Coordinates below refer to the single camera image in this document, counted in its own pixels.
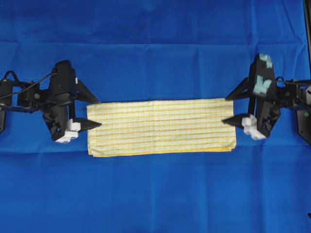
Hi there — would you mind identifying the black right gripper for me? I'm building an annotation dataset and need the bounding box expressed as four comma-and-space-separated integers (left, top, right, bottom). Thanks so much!
222, 53, 280, 140

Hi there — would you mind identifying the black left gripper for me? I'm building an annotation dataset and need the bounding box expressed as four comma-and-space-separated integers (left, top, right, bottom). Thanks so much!
43, 60, 102, 143

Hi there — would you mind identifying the yellow checked towel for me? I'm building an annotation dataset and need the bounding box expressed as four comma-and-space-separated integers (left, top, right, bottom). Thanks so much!
87, 98, 237, 157

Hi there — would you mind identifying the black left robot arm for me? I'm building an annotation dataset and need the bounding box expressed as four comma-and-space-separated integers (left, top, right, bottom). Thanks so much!
0, 60, 101, 143

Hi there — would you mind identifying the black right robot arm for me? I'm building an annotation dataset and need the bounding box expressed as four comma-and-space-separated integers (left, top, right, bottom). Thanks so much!
222, 53, 311, 143

